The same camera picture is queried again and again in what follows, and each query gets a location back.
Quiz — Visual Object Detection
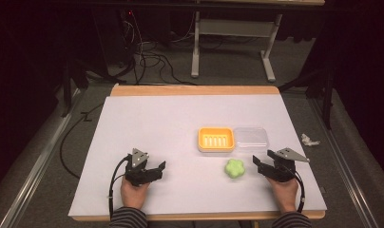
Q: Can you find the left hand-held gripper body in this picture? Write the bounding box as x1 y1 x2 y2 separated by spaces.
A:
125 147 150 187

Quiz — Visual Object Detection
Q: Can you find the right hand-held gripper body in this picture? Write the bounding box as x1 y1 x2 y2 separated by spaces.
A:
268 146 311 183

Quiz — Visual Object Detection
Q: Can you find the clear plastic container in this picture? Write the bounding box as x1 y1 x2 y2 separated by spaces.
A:
232 126 270 150

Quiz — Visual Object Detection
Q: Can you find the green flower-shaped soap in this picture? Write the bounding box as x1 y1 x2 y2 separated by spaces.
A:
223 158 246 180

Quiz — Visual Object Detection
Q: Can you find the yellow soap dish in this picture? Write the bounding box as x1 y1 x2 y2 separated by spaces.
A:
197 126 237 154

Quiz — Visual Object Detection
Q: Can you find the person's left hand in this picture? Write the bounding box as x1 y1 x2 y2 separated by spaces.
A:
120 177 152 211

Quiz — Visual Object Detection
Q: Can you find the person's right hand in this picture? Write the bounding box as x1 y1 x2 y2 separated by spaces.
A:
265 176 299 214

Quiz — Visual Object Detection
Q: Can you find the white table mat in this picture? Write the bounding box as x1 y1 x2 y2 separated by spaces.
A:
67 93 328 219

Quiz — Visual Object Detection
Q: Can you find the crumpled white paper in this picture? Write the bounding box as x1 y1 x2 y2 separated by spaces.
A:
300 132 321 147

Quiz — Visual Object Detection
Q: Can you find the black metal stand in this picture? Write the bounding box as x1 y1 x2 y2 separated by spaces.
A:
60 59 90 119
278 66 336 131

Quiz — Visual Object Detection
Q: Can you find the dark curtain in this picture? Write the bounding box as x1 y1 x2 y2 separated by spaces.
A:
0 0 69 194
317 0 384 179

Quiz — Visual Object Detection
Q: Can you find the black computer case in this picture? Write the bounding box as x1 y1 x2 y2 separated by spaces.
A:
90 9 141 66

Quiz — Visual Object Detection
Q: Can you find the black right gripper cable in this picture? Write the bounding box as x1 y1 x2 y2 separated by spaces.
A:
290 170 306 214

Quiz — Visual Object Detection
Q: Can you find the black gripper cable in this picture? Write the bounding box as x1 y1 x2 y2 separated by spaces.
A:
107 154 131 220
290 170 306 214

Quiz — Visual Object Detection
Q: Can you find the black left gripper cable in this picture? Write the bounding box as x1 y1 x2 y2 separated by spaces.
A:
107 154 131 220

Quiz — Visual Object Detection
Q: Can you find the metal floor rail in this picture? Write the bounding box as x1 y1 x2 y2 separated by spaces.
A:
308 97 382 228
0 87 84 228

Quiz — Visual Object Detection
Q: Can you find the black floor cable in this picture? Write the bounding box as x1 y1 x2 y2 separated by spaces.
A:
59 102 105 181

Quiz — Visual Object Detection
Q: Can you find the bundle of floor cables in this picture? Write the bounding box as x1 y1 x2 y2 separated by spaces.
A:
116 9 198 86

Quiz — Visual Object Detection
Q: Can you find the white metal desk frame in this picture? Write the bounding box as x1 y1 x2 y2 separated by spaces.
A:
190 9 283 84

